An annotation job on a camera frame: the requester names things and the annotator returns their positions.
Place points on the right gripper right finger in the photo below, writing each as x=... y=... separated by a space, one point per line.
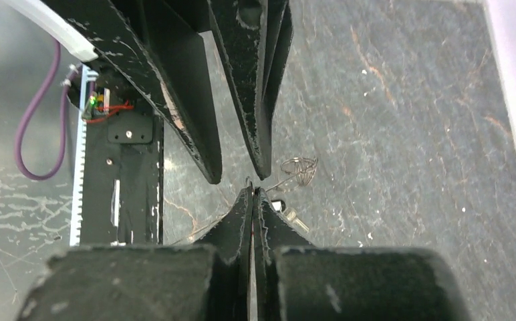
x=299 y=281

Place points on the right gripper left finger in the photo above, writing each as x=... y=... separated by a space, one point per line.
x=205 y=280

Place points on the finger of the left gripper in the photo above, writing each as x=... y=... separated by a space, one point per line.
x=156 y=46
x=253 y=39

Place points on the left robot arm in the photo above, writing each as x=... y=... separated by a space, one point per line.
x=54 y=26

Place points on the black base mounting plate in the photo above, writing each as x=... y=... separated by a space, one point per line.
x=120 y=200

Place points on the white slotted cable duct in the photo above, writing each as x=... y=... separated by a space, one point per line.
x=80 y=153

